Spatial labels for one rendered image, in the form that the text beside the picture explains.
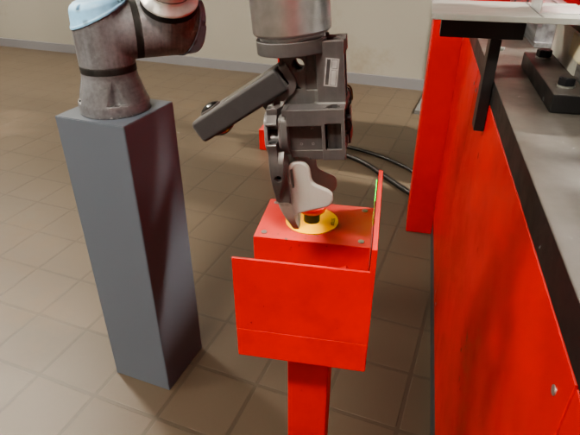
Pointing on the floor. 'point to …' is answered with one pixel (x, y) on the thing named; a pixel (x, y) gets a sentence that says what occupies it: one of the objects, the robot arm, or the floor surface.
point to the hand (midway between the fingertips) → (290, 217)
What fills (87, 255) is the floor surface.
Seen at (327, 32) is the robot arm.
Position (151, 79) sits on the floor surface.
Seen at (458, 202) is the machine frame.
